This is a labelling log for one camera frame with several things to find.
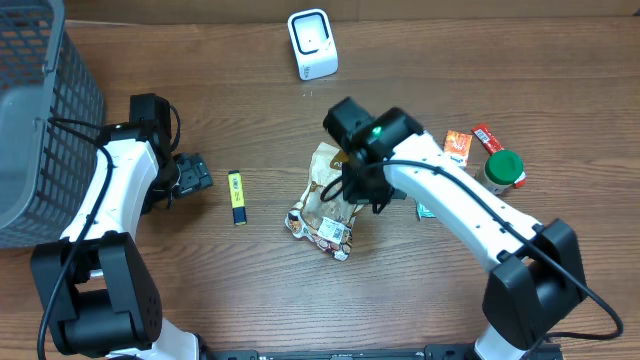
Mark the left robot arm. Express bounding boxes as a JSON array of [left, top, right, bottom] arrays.
[[30, 93, 214, 360]]

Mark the red snack stick packet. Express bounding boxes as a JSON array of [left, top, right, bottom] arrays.
[[473, 124, 526, 191]]

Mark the brown white snack pouch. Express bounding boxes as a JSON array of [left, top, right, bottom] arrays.
[[284, 142, 363, 261]]

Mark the white barcode scanner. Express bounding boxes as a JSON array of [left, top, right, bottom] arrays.
[[287, 8, 339, 81]]

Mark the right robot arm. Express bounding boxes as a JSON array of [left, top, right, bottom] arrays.
[[323, 97, 586, 359]]

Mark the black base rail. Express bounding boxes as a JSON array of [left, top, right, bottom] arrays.
[[205, 344, 476, 360]]

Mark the yellow glue stick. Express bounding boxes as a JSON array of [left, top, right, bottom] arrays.
[[228, 170, 247, 225]]

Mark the grey plastic mesh basket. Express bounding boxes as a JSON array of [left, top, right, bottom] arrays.
[[1, 0, 106, 248]]

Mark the teal wet wipes packet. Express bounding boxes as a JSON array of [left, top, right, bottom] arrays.
[[416, 202, 435, 221]]

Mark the orange tissue packet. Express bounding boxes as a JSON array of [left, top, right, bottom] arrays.
[[443, 130, 473, 168]]

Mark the green lid jar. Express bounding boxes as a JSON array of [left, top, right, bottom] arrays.
[[475, 150, 524, 195]]

